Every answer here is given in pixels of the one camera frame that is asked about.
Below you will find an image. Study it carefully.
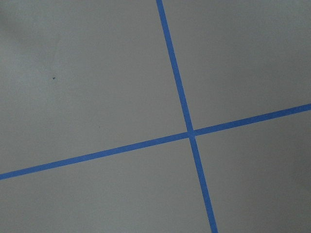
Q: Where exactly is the blue tape line lengthwise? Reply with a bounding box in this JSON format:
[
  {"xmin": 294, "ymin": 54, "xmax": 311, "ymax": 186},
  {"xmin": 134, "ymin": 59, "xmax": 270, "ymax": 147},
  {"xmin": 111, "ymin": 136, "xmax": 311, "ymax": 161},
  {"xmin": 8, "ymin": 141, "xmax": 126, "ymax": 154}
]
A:
[{"xmin": 156, "ymin": 0, "xmax": 218, "ymax": 233}]

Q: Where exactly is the blue tape line crosswise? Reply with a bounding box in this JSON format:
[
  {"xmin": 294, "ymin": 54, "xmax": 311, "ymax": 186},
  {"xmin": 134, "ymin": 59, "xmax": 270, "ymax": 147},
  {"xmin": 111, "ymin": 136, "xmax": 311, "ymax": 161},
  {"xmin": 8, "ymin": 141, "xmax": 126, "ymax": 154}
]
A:
[{"xmin": 0, "ymin": 104, "xmax": 311, "ymax": 180}]

